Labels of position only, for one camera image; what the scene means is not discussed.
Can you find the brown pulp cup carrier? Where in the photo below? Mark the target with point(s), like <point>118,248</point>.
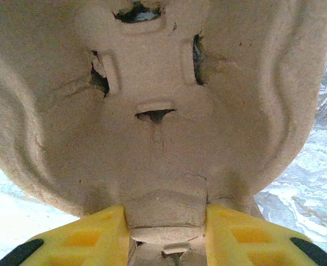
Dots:
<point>152,152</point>

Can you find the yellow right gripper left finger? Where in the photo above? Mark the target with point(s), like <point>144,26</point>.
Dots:
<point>77,241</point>

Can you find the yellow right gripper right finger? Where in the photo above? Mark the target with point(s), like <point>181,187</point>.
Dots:
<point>263,243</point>

